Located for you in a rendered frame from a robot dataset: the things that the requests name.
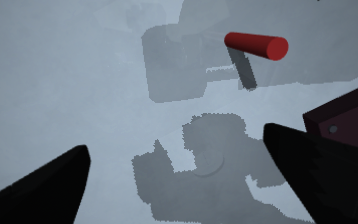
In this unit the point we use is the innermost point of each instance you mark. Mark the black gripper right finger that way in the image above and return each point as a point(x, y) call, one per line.
point(322, 172)

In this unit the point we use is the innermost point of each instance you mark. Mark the red peg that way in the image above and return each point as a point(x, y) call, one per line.
point(269, 47)

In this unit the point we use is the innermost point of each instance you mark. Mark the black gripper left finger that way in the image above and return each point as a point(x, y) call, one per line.
point(49, 195)

